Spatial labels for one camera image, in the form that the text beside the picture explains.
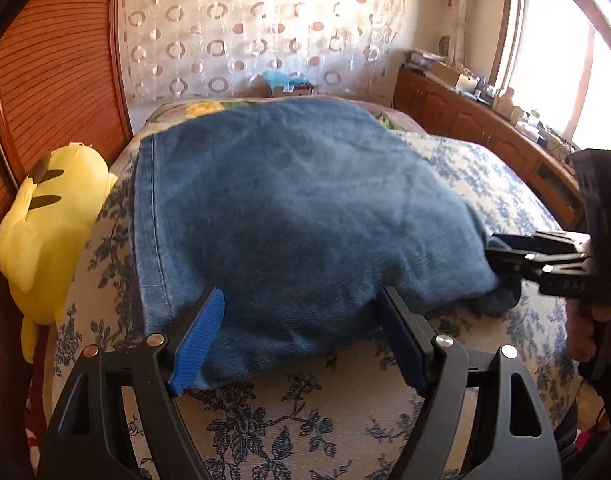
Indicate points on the person's right hand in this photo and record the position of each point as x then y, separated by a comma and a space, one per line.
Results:
579, 332

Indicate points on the yellow plush toy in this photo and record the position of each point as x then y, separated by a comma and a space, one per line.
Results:
40, 235

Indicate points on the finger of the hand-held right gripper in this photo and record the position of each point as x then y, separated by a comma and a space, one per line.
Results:
550, 272
530, 242

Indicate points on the open cardboard box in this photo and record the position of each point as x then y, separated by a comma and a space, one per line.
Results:
448, 73

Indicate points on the beige window curtain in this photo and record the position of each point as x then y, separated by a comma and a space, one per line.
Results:
455, 5

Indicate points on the red patterned cloth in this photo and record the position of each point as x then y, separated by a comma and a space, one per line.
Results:
33, 410

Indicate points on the circle patterned sheer curtain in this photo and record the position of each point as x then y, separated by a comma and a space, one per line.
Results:
235, 35

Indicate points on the pink thermos jug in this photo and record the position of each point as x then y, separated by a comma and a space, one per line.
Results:
505, 102

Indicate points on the blue denim pants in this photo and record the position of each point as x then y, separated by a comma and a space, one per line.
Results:
295, 220

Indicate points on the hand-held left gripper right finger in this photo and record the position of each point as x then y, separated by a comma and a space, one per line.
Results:
405, 350

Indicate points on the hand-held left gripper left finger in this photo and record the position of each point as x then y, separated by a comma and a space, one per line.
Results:
200, 335

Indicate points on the blue floral bedsheet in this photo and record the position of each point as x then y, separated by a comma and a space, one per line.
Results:
285, 425

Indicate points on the window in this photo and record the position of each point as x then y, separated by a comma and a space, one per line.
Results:
560, 45

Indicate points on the wooden louvered wardrobe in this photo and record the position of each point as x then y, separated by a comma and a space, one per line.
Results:
50, 60

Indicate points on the cardboard box with red print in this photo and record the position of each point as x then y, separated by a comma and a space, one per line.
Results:
291, 90

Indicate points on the blue crumpled bag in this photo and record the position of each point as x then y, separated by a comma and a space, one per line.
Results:
283, 78

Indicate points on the wooden cabinet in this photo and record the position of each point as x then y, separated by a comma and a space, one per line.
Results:
485, 125

